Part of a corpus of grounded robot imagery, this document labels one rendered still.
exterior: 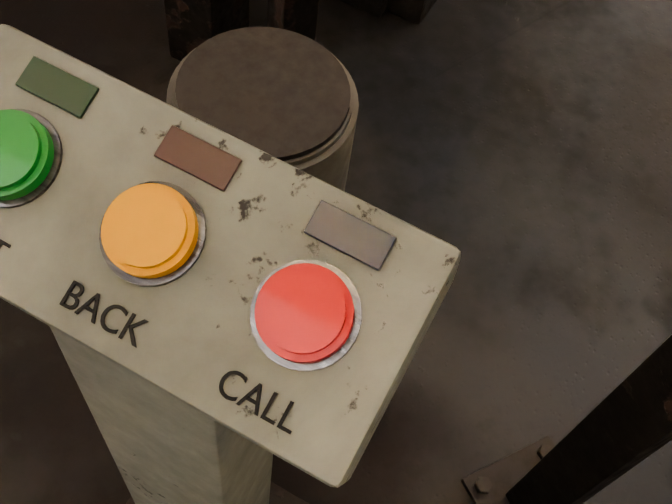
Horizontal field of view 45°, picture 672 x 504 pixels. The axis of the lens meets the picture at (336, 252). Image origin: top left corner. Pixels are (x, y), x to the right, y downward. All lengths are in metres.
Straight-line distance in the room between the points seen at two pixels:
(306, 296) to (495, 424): 0.69
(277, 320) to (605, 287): 0.83
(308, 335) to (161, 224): 0.08
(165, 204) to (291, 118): 0.17
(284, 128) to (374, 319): 0.19
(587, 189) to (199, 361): 0.92
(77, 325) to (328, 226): 0.11
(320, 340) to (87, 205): 0.12
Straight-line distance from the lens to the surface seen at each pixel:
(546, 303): 1.08
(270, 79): 0.51
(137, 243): 0.34
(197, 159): 0.35
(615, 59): 1.40
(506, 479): 0.96
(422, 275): 0.33
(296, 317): 0.32
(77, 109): 0.38
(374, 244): 0.33
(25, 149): 0.37
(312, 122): 0.49
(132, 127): 0.37
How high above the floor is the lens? 0.90
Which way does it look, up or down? 58 degrees down
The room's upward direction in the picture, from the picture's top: 10 degrees clockwise
